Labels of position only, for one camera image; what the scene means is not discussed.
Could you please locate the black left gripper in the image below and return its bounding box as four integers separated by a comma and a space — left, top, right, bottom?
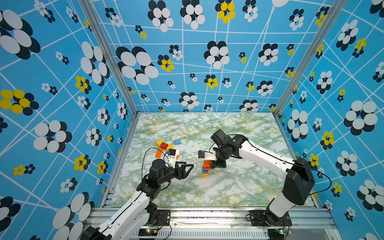
158, 160, 194, 187

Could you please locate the orange lego plate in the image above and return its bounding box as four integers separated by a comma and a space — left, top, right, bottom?
203, 161, 215, 171

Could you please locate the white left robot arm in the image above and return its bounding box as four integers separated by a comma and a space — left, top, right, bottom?
80, 159, 194, 240

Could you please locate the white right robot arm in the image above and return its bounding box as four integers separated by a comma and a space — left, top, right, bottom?
198, 130, 315, 227

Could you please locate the orange lego brick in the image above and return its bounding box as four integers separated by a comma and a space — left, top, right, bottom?
155, 149, 164, 159

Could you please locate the red square lego brick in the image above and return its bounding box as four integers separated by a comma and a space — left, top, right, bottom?
160, 143, 168, 150

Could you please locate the yellow square lego brick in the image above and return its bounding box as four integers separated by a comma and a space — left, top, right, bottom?
156, 140, 163, 147

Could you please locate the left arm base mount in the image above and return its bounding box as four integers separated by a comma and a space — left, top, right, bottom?
146, 210, 171, 227

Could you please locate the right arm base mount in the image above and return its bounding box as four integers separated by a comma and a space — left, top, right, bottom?
246, 210, 293, 227

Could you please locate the aluminium front rail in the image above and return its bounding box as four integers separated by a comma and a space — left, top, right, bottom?
131, 207, 342, 240

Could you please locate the left aluminium corner post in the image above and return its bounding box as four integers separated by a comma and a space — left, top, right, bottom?
79, 0, 138, 119

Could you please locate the aluminium corner post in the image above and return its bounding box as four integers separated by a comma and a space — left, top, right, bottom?
273, 0, 348, 119
79, 0, 138, 119

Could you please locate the right aluminium corner post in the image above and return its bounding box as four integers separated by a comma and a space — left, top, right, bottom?
273, 0, 348, 119

